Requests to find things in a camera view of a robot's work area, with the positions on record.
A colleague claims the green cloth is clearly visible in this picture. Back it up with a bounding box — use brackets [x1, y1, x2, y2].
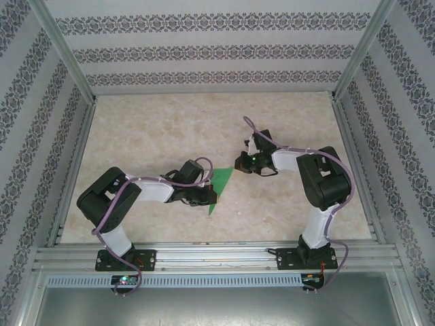
[206, 167, 235, 217]

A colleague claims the grey metal tray panel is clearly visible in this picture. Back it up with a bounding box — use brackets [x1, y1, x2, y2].
[15, 271, 422, 326]

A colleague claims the aluminium mounting rail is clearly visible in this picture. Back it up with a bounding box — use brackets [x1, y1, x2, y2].
[32, 240, 404, 274]

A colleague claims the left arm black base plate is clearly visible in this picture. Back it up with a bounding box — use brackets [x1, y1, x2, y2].
[94, 249, 157, 272]

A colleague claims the slotted grey cable duct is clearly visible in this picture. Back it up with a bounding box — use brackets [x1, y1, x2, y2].
[46, 273, 303, 289]

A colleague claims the aluminium side rail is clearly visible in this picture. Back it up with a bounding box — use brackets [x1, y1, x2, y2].
[332, 98, 387, 245]
[46, 98, 99, 247]

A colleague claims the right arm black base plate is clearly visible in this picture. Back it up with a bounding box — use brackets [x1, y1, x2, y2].
[277, 247, 337, 272]

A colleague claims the aluminium corner post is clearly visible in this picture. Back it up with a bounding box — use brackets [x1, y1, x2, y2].
[29, 0, 98, 105]
[332, 0, 400, 103]

